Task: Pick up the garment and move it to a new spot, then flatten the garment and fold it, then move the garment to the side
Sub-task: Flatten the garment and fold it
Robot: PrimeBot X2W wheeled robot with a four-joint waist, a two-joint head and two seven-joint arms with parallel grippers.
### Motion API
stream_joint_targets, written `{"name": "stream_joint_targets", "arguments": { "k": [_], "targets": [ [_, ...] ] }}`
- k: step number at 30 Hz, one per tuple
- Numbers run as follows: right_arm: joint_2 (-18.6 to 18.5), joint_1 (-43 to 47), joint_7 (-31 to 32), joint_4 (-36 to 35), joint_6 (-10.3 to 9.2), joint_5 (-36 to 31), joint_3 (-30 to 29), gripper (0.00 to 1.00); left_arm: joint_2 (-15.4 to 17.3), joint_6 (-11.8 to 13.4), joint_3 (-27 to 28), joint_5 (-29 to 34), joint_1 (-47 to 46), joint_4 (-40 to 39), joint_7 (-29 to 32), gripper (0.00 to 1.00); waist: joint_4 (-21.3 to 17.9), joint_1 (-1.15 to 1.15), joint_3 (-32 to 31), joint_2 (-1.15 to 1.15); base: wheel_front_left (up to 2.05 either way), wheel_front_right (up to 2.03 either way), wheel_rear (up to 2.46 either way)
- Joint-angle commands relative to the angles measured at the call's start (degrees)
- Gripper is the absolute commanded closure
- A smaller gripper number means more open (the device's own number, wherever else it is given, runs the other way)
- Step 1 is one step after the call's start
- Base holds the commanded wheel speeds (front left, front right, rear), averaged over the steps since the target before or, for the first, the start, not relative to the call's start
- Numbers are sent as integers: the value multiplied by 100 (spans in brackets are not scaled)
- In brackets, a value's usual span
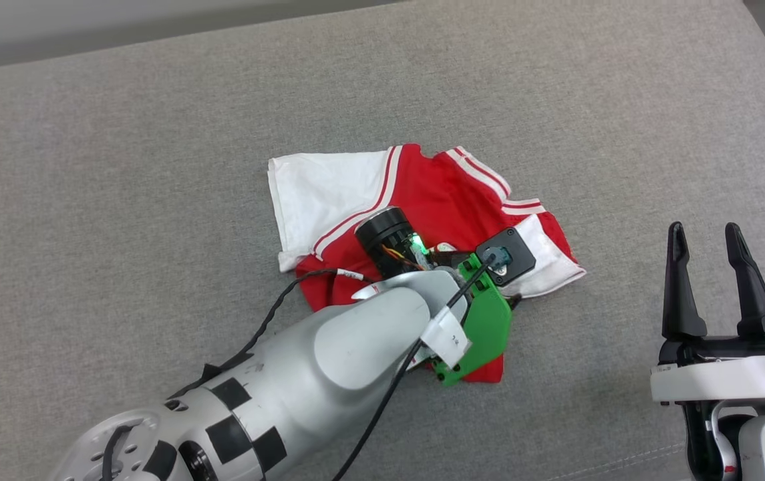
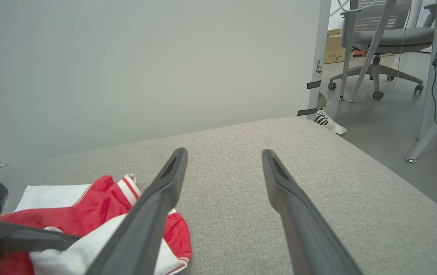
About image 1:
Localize red and white shirt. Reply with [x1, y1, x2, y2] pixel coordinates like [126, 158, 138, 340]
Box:
[267, 143, 587, 385]

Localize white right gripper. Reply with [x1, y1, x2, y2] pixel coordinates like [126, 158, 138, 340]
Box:
[650, 221, 765, 405]

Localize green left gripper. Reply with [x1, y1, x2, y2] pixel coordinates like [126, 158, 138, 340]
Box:
[354, 206, 515, 389]

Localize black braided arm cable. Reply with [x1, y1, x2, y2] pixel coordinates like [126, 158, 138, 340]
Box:
[167, 267, 383, 402]

